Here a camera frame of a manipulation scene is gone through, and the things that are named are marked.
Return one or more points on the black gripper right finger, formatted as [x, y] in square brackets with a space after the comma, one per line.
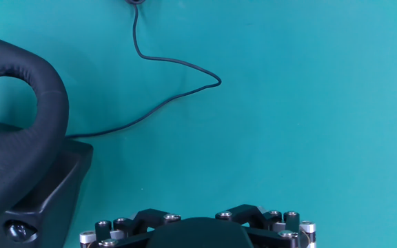
[253, 213]

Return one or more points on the black Logitech wheel base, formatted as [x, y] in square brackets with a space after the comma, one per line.
[64, 179]

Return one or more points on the black racing steering wheel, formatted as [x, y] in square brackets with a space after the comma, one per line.
[48, 103]

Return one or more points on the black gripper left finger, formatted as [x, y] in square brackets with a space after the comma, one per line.
[140, 220]

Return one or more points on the green table mat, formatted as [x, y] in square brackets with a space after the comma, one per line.
[288, 120]

